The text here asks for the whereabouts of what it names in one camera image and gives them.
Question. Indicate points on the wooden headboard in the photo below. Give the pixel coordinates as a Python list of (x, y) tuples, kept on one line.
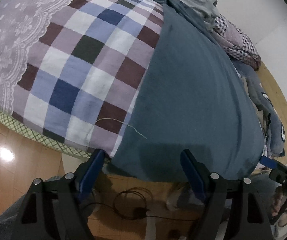
[(277, 97)]

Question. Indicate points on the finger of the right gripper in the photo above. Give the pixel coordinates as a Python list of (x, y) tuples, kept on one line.
[(275, 166)]

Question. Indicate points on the green mattress edge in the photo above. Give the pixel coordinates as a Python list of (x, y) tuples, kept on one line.
[(16, 126)]

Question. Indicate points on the folded plaid quilt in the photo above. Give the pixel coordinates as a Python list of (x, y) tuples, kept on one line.
[(235, 42)]

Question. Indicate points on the beige folded garment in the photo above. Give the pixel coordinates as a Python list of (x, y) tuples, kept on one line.
[(261, 119)]

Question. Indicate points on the blue cartoon pillow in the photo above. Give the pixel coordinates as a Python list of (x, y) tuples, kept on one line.
[(273, 129)]

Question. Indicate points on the person's right hand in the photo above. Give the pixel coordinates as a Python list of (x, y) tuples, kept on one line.
[(278, 201)]

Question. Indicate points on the plaid bed sheet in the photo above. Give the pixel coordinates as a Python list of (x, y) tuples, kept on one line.
[(72, 69)]

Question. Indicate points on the dark teal shirt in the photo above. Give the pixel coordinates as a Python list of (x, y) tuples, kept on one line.
[(191, 98)]

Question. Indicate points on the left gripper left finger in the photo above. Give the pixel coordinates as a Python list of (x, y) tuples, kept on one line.
[(52, 209)]

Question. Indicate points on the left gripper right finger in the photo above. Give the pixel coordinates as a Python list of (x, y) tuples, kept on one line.
[(232, 208)]

